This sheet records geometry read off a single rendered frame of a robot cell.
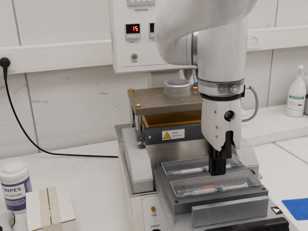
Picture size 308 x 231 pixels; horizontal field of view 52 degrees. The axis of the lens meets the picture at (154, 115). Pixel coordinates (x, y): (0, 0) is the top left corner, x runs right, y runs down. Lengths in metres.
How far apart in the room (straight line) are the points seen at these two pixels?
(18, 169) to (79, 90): 0.51
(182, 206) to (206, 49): 0.30
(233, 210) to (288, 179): 0.63
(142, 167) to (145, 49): 0.39
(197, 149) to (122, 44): 0.39
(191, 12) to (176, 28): 0.04
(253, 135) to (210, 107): 0.86
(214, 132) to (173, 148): 0.41
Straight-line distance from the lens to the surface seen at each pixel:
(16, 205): 1.10
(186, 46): 0.56
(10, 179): 1.05
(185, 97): 0.88
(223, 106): 0.57
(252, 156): 0.86
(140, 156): 0.80
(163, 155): 0.95
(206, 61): 0.56
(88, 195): 1.13
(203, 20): 0.44
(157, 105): 0.82
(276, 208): 0.70
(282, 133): 1.52
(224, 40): 0.55
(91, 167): 1.29
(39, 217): 0.93
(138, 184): 0.77
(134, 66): 1.00
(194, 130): 0.85
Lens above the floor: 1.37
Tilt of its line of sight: 21 degrees down
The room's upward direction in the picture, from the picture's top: 2 degrees counter-clockwise
